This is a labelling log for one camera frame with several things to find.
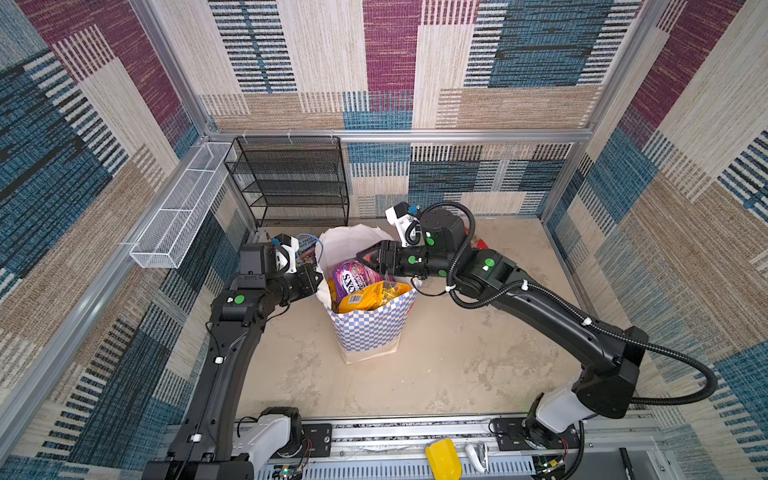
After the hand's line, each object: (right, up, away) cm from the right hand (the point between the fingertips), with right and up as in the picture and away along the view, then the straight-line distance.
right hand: (364, 265), depth 62 cm
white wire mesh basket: (-47, +5, +7) cm, 48 cm away
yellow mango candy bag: (+1, -8, +10) cm, 13 cm away
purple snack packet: (-5, -4, +20) cm, 21 cm away
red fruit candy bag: (+38, +5, +45) cm, 59 cm away
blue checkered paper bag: (+1, -11, +10) cm, 15 cm away
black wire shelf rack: (-30, +28, +48) cm, 64 cm away
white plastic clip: (+25, -45, +7) cm, 52 cm away
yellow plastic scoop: (+18, -46, +8) cm, 50 cm away
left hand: (-11, -2, +10) cm, 14 cm away
